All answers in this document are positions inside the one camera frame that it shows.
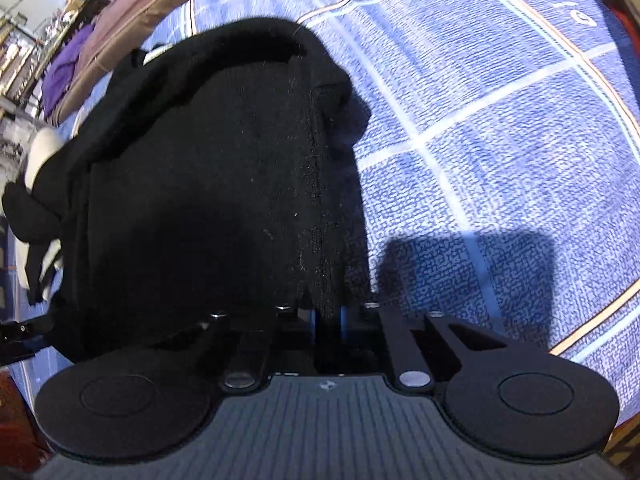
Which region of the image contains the black sock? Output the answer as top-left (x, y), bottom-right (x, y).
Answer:
top-left (1, 18), bottom-right (367, 364)

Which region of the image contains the blue checked bed sheet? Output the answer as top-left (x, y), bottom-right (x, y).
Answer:
top-left (13, 0), bottom-right (639, 419)

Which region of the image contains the purple garment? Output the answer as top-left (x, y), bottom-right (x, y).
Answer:
top-left (41, 23), bottom-right (94, 118)

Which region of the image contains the pink brown duvet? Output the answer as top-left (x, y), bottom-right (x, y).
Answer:
top-left (44, 0), bottom-right (189, 126)

